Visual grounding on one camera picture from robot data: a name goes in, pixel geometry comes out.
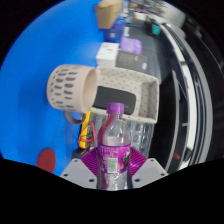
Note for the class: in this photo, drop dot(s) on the clear bottle with purple label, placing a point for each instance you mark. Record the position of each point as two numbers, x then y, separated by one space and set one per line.
114 150

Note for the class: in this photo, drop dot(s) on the black workbench shelf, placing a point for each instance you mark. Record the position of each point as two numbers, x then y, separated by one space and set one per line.
168 126

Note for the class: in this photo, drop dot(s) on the black box with white label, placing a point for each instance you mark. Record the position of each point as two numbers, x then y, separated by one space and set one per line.
80 154

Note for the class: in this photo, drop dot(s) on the purple plastic bag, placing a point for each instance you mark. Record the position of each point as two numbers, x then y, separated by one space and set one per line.
131 46

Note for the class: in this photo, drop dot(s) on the black rectangular box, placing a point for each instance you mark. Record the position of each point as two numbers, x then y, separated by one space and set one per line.
115 99

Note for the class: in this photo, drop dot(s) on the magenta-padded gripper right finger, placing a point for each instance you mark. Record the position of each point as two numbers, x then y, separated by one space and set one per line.
150 171

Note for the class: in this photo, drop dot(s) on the yellow multimeter with red leads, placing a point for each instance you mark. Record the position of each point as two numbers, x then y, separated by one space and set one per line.
85 133

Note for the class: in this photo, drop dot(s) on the beige patterned mug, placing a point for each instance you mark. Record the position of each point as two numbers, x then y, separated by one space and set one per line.
68 87

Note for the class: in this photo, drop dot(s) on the small white carton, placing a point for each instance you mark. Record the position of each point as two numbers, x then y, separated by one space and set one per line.
107 55

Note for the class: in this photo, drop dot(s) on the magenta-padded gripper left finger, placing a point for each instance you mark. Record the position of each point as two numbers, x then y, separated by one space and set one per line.
78 171

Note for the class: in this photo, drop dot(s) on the long white lamp bar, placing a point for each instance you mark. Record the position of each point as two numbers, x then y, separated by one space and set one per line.
190 100

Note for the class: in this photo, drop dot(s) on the beige dotted storage tray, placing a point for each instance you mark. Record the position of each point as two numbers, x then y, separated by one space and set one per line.
145 86

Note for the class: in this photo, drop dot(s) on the blue carton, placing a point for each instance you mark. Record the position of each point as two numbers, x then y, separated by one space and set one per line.
115 32

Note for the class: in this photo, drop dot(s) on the teal container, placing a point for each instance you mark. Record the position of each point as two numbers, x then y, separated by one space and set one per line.
156 29

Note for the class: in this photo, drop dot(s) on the flat round red coaster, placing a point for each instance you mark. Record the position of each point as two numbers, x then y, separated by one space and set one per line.
46 160

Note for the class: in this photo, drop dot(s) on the dark grey carton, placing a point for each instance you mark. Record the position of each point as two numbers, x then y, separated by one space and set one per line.
131 60

